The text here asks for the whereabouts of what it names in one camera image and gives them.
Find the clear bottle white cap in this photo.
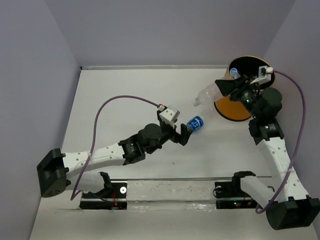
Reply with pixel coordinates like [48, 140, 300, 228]
[193, 83, 224, 107]

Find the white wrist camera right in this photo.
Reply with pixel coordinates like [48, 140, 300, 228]
[258, 65, 274, 83]

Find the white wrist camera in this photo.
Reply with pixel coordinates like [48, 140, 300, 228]
[258, 65, 274, 83]
[157, 104, 180, 126]

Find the orange cylindrical bin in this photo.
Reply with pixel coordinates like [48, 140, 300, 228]
[212, 55, 277, 122]

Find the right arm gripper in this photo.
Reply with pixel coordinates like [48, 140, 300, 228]
[214, 75, 262, 120]

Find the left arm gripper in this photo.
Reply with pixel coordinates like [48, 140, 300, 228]
[145, 121, 193, 155]

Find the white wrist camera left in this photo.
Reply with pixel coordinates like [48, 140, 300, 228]
[157, 104, 180, 126]

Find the blue label plastic bottle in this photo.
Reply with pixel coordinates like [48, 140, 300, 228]
[186, 115, 205, 132]

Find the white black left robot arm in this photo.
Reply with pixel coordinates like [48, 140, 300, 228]
[36, 121, 178, 198]

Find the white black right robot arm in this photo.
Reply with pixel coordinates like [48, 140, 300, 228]
[194, 77, 320, 230]

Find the clear bottle blue cap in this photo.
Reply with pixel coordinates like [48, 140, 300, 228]
[229, 67, 241, 80]

